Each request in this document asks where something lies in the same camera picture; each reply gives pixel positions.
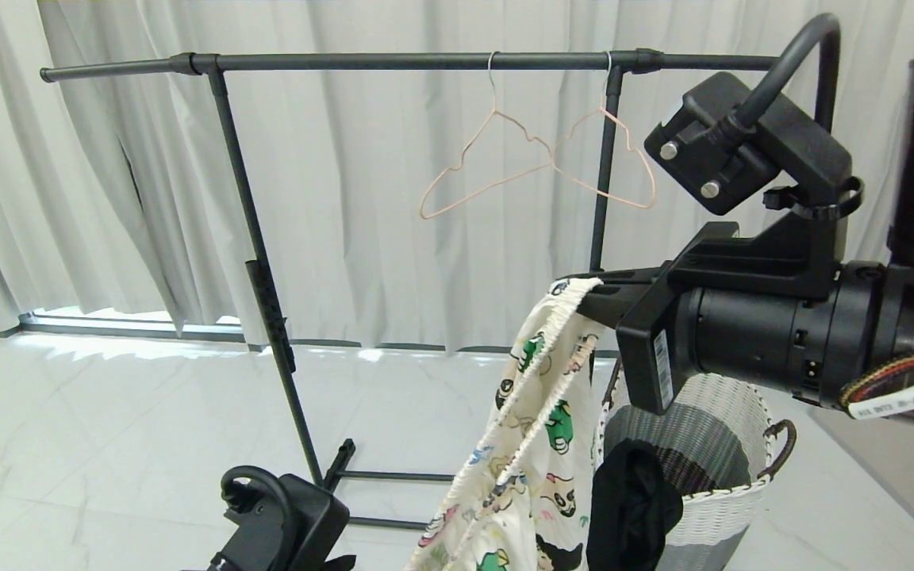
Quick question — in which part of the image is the black garment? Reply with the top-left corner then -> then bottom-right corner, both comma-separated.
586,439 -> 684,571

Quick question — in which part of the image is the white laundry basket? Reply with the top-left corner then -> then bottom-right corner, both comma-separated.
596,371 -> 797,571

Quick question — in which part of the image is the black clothes rack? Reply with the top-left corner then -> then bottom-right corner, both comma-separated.
39,49 -> 783,532

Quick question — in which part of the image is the white curtain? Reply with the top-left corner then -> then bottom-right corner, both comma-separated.
0,0 -> 188,334
36,0 -> 914,354

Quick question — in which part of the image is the pink clothes hanger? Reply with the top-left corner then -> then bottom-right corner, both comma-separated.
419,52 -> 555,220
552,52 -> 656,210

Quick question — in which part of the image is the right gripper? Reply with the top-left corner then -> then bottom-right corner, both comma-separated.
556,266 -> 892,416

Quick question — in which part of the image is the black cable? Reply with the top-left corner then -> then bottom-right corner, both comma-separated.
221,466 -> 299,528
731,12 -> 843,136

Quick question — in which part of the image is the cream printed garment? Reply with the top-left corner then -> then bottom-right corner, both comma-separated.
405,278 -> 609,571

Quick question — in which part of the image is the window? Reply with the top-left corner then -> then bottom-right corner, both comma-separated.
21,305 -> 248,343

